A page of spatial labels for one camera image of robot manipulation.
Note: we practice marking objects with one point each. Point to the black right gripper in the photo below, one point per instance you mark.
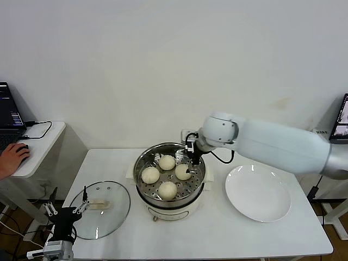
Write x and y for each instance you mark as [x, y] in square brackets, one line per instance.
[199, 149]

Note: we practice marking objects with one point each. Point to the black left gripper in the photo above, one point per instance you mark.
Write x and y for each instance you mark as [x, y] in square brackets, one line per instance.
[63, 223]

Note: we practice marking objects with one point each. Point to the white steamed baozi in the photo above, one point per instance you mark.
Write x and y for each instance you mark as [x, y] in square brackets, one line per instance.
[150, 175]
[181, 172]
[167, 163]
[167, 191]

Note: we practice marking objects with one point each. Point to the round glass pot lid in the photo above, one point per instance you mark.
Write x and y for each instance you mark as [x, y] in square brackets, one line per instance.
[114, 217]

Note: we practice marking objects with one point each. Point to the black computer mouse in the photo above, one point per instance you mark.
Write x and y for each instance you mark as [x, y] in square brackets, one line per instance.
[25, 147]

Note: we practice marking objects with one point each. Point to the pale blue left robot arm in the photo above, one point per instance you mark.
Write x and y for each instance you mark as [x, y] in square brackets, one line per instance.
[35, 255]

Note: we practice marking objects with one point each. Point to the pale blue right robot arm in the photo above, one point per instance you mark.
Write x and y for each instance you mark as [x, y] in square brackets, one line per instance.
[272, 141]

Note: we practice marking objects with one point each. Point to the stainless steel steamer basket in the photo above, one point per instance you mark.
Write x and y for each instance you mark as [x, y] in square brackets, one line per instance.
[152, 155]

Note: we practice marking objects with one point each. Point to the person's bare hand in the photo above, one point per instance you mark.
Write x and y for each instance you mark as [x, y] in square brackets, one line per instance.
[13, 160]

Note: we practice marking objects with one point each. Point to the white floor power strip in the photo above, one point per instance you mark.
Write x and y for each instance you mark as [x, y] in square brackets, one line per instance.
[30, 237]

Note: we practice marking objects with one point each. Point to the cream electric pot base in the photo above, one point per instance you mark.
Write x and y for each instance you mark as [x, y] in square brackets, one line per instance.
[168, 212]

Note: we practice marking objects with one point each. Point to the white round plate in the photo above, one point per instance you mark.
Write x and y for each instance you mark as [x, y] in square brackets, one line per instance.
[258, 193]

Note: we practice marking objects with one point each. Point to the white rounded side table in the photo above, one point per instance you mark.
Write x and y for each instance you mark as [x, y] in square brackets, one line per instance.
[54, 130]

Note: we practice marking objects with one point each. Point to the black laptop with dark screen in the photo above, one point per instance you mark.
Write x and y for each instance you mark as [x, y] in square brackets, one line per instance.
[8, 114]

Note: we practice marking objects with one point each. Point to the black power brick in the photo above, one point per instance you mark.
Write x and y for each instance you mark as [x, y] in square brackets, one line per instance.
[314, 193]

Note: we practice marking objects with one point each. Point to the white side table with label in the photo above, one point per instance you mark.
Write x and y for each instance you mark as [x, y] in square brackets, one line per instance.
[334, 217]

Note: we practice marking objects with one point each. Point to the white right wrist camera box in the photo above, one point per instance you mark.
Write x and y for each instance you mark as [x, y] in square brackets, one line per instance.
[187, 134]

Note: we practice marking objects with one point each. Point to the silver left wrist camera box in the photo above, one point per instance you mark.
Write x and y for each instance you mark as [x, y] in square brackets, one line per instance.
[58, 250]

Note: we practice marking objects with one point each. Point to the grey laptop showing camera views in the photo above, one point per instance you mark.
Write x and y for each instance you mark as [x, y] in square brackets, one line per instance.
[341, 119]

